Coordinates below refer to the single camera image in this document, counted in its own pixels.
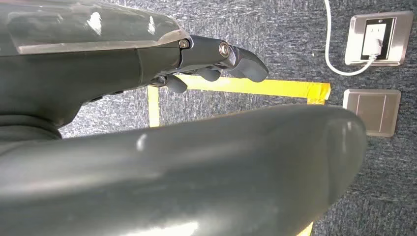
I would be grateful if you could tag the steel floor socket with outlet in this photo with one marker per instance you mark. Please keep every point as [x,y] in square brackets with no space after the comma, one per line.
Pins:
[355,35]

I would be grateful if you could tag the yellow floor tape rectangle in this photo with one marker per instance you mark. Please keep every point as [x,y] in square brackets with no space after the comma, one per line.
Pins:
[260,87]

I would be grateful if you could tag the white power plug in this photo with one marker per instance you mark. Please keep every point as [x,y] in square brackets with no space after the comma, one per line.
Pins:
[374,39]

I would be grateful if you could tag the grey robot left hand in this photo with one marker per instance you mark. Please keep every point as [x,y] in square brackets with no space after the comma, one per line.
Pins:
[81,65]

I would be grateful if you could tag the robot left arm ribbed sleeve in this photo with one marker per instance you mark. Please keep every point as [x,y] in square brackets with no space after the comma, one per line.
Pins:
[22,130]

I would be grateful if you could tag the steel floor socket closed lid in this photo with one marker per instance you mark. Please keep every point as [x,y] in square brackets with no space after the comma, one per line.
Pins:
[371,112]

